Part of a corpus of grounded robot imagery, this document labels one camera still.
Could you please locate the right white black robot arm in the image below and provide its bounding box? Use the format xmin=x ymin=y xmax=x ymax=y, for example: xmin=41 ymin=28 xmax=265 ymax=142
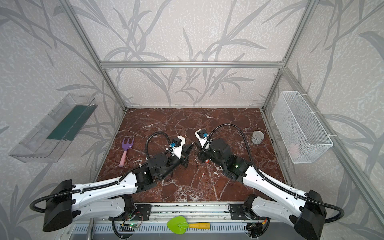
xmin=198 ymin=139 xmax=327 ymax=240

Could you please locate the right black corrugated cable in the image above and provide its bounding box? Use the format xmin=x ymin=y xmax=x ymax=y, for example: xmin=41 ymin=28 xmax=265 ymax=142
xmin=206 ymin=123 xmax=345 ymax=224

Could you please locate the white wire mesh basket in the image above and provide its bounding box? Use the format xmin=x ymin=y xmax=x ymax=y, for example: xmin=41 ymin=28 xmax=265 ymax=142
xmin=272 ymin=91 xmax=333 ymax=164

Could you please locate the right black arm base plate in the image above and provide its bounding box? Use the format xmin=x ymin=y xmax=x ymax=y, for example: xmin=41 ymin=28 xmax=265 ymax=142
xmin=228 ymin=204 xmax=256 ymax=220

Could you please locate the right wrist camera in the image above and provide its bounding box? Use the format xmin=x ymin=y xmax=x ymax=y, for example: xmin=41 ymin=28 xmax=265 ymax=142
xmin=195 ymin=129 xmax=210 ymax=151

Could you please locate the clear plastic wall shelf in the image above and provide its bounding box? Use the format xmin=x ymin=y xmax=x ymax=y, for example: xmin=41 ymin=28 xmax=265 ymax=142
xmin=9 ymin=94 xmax=98 ymax=163

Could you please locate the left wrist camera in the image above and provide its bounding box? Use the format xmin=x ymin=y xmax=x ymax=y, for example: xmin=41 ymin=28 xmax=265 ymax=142
xmin=167 ymin=136 xmax=186 ymax=159

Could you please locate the left circuit board with wires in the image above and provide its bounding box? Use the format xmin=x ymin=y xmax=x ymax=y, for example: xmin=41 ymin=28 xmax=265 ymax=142
xmin=118 ymin=220 xmax=143 ymax=232

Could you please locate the purple pink toy rake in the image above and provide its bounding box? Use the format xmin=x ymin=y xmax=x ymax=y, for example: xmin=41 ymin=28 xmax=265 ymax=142
xmin=119 ymin=138 xmax=135 ymax=168

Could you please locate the circuit board with wires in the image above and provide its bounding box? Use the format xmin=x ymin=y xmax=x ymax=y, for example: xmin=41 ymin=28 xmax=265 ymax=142
xmin=244 ymin=218 xmax=271 ymax=239
xmin=118 ymin=220 xmax=143 ymax=232

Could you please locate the left black corrugated cable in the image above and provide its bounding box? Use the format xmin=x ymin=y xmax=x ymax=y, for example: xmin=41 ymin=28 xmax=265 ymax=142
xmin=29 ymin=131 xmax=172 ymax=214

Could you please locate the green yellow toy shovel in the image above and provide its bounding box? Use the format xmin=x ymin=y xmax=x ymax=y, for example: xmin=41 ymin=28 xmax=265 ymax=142
xmin=167 ymin=216 xmax=211 ymax=235

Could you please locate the aluminium front rail frame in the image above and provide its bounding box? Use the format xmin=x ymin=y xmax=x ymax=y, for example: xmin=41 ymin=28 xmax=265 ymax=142
xmin=72 ymin=197 xmax=306 ymax=225

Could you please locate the small grey metal cup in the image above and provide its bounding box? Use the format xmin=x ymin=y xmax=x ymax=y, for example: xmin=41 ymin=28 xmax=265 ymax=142
xmin=251 ymin=131 xmax=265 ymax=145

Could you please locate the black corrugated cable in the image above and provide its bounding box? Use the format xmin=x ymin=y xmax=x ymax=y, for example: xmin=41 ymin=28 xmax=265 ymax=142
xmin=29 ymin=131 xmax=172 ymax=214
xmin=206 ymin=123 xmax=345 ymax=224

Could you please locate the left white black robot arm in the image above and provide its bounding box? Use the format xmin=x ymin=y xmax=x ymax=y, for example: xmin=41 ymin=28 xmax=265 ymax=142
xmin=43 ymin=143 xmax=194 ymax=232

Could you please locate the right circuit board with wires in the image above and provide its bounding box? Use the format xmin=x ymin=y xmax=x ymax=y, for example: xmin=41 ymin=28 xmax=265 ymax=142
xmin=244 ymin=218 xmax=271 ymax=239

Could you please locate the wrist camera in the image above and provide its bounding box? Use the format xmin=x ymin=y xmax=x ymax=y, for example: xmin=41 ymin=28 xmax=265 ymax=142
xmin=167 ymin=136 xmax=186 ymax=159
xmin=195 ymin=129 xmax=210 ymax=151

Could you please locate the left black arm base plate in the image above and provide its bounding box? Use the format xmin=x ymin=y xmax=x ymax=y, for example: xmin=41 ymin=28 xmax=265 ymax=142
xmin=126 ymin=204 xmax=152 ymax=222

